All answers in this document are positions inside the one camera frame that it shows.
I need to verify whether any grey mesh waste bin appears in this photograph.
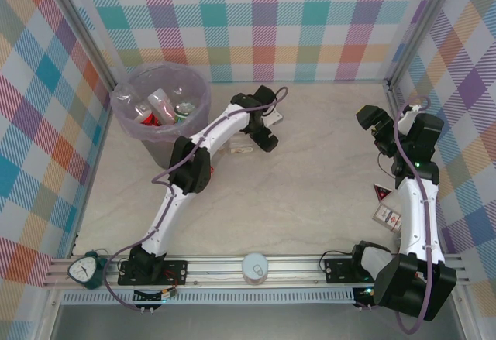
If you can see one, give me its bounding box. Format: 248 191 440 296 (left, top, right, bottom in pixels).
110 61 212 167

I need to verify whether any aluminium mounting rail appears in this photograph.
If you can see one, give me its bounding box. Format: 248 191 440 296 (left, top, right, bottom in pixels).
42 254 468 289

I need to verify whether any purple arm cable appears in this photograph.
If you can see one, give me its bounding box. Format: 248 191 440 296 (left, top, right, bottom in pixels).
102 86 290 314
356 95 433 335

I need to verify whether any red label bottle orange cap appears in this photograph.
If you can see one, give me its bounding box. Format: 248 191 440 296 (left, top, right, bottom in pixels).
133 101 162 126

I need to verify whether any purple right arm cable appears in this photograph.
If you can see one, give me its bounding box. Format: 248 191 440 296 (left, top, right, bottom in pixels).
356 95 433 335

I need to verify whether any silver tin can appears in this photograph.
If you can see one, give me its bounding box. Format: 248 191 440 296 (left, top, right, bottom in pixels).
242 252 270 286

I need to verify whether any red triangular packet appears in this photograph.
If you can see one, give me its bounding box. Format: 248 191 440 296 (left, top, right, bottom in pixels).
372 183 392 203

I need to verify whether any purple plastic bin liner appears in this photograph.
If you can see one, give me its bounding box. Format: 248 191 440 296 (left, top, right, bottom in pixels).
110 61 212 144

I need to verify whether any playing card box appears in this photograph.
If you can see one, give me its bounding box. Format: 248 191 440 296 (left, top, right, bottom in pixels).
371 202 402 233

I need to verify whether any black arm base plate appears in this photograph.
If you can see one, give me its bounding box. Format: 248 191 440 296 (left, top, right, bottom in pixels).
118 260 189 287
323 258 374 284

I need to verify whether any aluminium frame post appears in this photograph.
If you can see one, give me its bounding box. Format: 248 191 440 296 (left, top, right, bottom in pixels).
387 0 464 89
45 0 118 90

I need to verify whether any teal alarm clock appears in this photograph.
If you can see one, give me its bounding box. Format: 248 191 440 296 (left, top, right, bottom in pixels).
67 250 109 290

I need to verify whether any cartoon label bottle white cap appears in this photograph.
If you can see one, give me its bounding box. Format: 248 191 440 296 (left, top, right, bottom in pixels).
174 101 197 122

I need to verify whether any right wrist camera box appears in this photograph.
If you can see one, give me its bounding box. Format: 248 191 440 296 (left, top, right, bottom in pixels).
398 103 424 134

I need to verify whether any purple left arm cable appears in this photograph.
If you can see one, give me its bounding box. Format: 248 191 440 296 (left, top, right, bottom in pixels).
102 86 290 314

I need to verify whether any white slotted cable duct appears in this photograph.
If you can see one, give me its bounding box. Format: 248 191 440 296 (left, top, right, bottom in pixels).
61 291 356 306

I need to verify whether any clear crushed plastic bottle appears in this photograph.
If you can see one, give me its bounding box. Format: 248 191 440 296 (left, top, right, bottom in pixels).
228 138 257 156

